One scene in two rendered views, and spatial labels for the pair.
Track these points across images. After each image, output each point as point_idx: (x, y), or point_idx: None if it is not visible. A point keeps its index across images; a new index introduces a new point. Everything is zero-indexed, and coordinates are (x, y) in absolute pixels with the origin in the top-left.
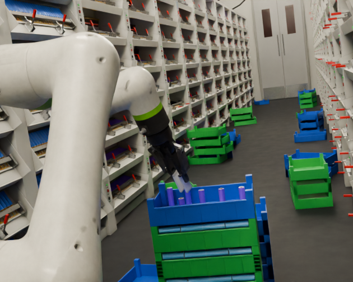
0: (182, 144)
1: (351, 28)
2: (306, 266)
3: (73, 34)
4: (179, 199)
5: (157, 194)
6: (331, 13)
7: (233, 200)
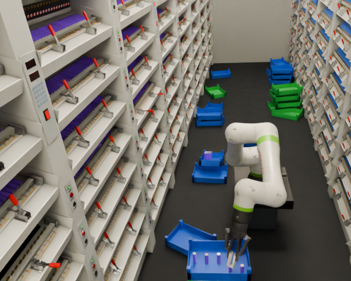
0: (224, 229)
1: (43, 279)
2: None
3: (238, 122)
4: (229, 242)
5: (249, 263)
6: (59, 263)
7: (199, 240)
